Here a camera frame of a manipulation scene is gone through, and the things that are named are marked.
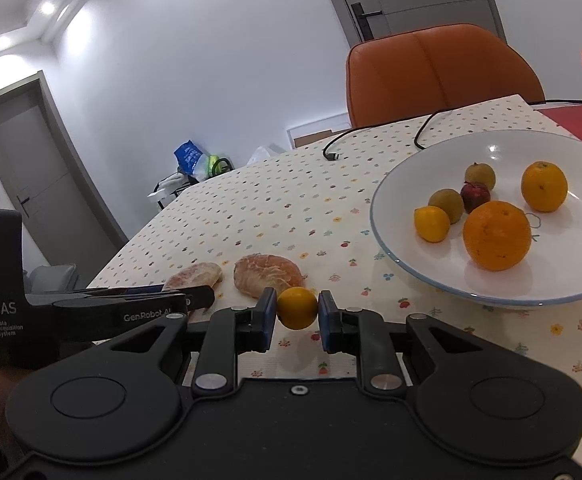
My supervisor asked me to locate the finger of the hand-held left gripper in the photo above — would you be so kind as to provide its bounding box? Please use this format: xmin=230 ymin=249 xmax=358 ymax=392
xmin=51 ymin=285 xmax=217 ymax=312
xmin=74 ymin=285 xmax=165 ymax=295

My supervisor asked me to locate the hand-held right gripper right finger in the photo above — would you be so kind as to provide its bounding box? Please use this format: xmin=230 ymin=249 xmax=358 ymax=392
xmin=318 ymin=290 xmax=494 ymax=396

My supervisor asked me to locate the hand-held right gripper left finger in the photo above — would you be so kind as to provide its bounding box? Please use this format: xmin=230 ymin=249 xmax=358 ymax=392
xmin=96 ymin=287 xmax=278 ymax=397

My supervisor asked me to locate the small yellow citrus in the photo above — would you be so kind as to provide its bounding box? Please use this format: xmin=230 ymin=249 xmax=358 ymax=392
xmin=414 ymin=206 xmax=452 ymax=244
xmin=277 ymin=287 xmax=319 ymax=331

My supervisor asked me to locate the brown-green round fruit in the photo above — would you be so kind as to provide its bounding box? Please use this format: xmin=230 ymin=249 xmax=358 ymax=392
xmin=465 ymin=162 xmax=496 ymax=192
xmin=428 ymin=188 xmax=465 ymax=225

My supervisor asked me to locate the large orange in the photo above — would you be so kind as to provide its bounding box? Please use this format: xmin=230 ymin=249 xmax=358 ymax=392
xmin=462 ymin=200 xmax=532 ymax=272

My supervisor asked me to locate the small red apple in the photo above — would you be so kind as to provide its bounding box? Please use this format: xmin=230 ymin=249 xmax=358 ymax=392
xmin=460 ymin=182 xmax=492 ymax=214

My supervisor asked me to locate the white plate with blue rim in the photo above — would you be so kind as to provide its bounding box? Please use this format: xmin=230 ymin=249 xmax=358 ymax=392
xmin=370 ymin=130 xmax=582 ymax=308

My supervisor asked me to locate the medium orange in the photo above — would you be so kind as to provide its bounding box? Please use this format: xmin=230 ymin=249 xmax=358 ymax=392
xmin=521 ymin=161 xmax=569 ymax=213

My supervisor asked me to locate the small peeled pomelo piece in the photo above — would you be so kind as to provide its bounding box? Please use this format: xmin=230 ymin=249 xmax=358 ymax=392
xmin=163 ymin=262 xmax=223 ymax=293

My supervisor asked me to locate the large peeled pomelo piece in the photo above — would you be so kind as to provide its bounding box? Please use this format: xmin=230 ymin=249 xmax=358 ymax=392
xmin=233 ymin=254 xmax=306 ymax=300

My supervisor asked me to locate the grey sofa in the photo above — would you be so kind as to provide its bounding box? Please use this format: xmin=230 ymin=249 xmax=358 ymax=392
xmin=24 ymin=264 xmax=79 ymax=293

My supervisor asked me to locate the black metal rack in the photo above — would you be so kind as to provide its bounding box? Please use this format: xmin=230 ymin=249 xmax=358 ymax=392
xmin=146 ymin=157 xmax=234 ymax=211

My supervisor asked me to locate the white cloth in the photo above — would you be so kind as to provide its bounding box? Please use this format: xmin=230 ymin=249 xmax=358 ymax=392
xmin=147 ymin=172 xmax=185 ymax=199

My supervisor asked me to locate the plain grey door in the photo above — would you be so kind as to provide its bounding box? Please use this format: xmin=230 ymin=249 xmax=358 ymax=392
xmin=0 ymin=71 xmax=129 ymax=267

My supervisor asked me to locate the floral dotted tablecloth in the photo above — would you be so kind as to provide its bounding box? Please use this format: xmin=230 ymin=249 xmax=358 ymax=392
xmin=86 ymin=92 xmax=582 ymax=478

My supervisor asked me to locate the blue plastic bag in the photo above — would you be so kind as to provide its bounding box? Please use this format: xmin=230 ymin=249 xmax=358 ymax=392
xmin=173 ymin=140 xmax=208 ymax=177

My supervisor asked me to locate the white plastic bag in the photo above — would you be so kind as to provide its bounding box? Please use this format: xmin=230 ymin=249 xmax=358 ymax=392
xmin=246 ymin=146 xmax=285 ymax=167

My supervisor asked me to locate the flat cardboard box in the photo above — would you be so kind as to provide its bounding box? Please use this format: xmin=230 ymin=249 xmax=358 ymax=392
xmin=286 ymin=115 xmax=352 ymax=148

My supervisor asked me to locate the orange leather chair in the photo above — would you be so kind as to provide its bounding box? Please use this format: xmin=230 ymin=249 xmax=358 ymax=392
xmin=346 ymin=23 xmax=546 ymax=128

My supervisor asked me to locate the colourful table mat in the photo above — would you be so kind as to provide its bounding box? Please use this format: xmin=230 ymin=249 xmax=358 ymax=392
xmin=533 ymin=105 xmax=582 ymax=156

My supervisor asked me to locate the black cable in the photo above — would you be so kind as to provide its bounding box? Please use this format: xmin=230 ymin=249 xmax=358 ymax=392
xmin=322 ymin=100 xmax=582 ymax=162

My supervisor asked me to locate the black door lock handle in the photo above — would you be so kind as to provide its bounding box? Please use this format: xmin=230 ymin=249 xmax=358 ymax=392
xmin=351 ymin=2 xmax=385 ymax=43

